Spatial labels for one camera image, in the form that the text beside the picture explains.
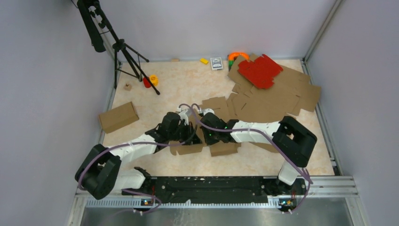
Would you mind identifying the orange green toy block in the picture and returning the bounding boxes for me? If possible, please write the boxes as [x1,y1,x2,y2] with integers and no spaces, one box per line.
[227,52,249,71]

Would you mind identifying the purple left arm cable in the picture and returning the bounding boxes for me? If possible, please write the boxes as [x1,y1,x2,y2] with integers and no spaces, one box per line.
[76,103,200,215]

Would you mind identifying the stack of brown cardboard blanks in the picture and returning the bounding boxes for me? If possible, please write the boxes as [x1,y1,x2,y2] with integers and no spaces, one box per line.
[227,54,321,122]

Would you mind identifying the red flat cardboard blank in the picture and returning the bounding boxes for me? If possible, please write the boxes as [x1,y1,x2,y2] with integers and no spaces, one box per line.
[238,54,283,89]

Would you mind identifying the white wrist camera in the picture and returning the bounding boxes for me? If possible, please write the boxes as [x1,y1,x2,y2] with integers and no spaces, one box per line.
[177,107,192,125]
[202,108,215,116]

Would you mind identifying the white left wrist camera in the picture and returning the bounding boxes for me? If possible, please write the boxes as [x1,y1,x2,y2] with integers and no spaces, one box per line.
[177,107,192,125]

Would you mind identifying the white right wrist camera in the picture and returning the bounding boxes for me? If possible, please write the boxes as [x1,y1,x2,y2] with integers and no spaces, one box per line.
[202,108,215,116]

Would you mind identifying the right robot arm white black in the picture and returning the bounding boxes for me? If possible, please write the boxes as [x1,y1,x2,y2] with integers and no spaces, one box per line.
[197,112,318,194]

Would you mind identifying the black camera tripod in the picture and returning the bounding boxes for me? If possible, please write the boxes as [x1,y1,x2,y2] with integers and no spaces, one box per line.
[76,0,161,96]

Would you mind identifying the playing card deck box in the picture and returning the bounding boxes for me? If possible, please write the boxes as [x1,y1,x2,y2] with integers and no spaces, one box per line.
[210,57,223,71]

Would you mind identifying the folded brown cardboard box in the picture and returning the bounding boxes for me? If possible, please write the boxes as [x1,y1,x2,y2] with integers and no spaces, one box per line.
[99,102,139,134]

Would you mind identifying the brown cardboard box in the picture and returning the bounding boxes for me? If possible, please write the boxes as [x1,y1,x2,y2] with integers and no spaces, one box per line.
[170,96,241,157]
[99,102,139,134]

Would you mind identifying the yellow small block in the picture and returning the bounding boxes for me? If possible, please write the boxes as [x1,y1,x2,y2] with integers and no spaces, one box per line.
[200,58,209,65]

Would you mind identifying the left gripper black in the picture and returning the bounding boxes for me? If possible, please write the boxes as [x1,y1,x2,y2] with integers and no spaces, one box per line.
[168,121,202,145]

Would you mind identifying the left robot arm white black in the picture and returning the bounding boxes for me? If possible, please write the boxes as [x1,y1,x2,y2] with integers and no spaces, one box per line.
[75,109,201,200]

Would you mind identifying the red yellow toy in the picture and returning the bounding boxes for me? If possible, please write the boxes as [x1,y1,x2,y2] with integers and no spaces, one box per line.
[143,74,159,88]

